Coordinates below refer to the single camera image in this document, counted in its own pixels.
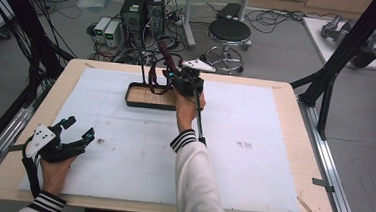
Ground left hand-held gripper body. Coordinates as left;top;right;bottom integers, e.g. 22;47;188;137
25;123;90;167

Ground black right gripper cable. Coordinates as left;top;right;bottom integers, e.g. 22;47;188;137
188;85;212;147

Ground white power supply unit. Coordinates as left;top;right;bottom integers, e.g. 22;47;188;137
92;15;112;43
102;20;123;49

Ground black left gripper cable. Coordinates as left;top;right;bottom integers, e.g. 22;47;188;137
18;134;48;200

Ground wooden table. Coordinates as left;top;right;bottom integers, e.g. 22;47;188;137
0;53;347;212

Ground dark red strap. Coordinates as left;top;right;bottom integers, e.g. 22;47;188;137
153;41;182;96

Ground white foam mat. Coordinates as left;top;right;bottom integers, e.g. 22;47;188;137
16;62;311;212

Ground flat black box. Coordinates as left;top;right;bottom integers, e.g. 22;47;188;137
216;1;243;22

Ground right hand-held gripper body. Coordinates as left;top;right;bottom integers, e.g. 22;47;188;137
170;57;218;99

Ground grey table leg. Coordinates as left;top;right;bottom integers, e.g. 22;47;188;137
179;0;200;51
237;0;253;23

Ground dark grey robot part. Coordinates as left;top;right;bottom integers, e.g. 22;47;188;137
349;31;376;70

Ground person's left hand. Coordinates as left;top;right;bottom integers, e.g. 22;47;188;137
37;154;78;198

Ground metal bracket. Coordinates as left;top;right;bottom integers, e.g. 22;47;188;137
0;141;28;161
310;177;336;193

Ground person's right hand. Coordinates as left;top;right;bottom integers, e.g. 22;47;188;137
172;90;208;135

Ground black round stool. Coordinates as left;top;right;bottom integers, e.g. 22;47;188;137
198;16;255;76

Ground black rack with wooden base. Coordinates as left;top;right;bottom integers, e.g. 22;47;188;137
119;46;186;113

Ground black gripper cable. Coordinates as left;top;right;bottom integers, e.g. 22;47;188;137
18;134;48;200
188;85;212;147

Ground black frame post with cables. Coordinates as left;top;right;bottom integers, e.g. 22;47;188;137
0;0;80;113

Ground black computer tower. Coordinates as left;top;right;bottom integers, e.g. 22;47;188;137
118;0;148;35
143;0;167;39

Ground tangle of black floor cables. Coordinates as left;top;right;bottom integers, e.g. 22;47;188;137
243;5;321;38

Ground white floor board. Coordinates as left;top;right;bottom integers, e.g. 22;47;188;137
298;16;376;71

